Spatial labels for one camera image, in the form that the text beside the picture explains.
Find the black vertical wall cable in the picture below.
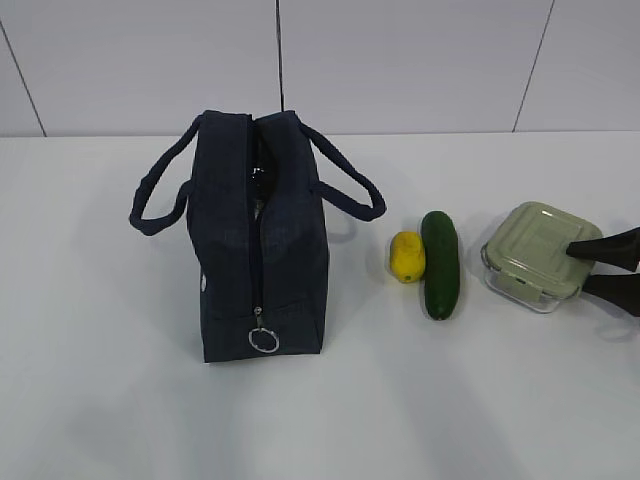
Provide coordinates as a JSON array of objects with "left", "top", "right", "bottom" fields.
[{"left": 274, "top": 0, "right": 286, "bottom": 113}]

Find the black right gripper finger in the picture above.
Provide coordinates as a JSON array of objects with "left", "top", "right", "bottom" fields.
[
  {"left": 582, "top": 273, "right": 640, "bottom": 317},
  {"left": 566, "top": 230, "right": 639, "bottom": 272}
]

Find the navy blue lunch bag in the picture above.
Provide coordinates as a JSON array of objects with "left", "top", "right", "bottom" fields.
[{"left": 129, "top": 110, "right": 386, "bottom": 363}]

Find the green cucumber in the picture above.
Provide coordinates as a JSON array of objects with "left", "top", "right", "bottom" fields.
[{"left": 421, "top": 211, "right": 461, "bottom": 321}]

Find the yellow lemon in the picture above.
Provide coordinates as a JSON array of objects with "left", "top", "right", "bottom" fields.
[{"left": 389, "top": 231, "right": 426, "bottom": 283}]

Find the glass container with green lid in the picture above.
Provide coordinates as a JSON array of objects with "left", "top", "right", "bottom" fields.
[{"left": 481, "top": 201, "right": 603, "bottom": 314}]

